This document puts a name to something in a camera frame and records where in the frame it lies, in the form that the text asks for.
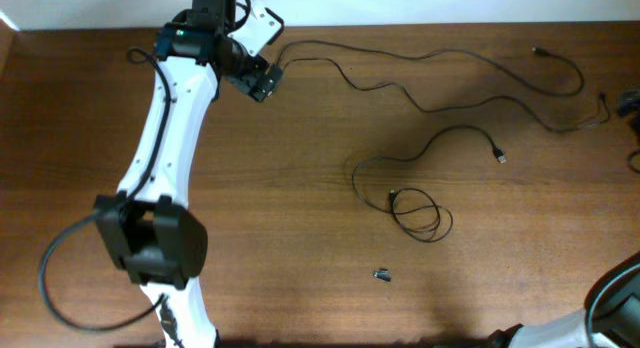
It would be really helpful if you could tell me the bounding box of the thin black USB cable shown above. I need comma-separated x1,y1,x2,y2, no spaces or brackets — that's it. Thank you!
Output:
277,56,611,135
351,124,508,244

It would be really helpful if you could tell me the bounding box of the small black adapter plug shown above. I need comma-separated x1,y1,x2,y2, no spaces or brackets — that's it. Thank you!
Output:
373,269,392,282

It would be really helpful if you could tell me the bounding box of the thick black USB-A cable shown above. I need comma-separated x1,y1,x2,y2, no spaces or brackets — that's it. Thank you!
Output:
272,39,586,98

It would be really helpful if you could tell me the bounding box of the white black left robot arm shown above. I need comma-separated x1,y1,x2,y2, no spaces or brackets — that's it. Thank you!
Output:
94,0,284,347

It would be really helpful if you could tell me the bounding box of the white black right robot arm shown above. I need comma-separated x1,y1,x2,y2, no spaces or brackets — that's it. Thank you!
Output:
484,254,639,348

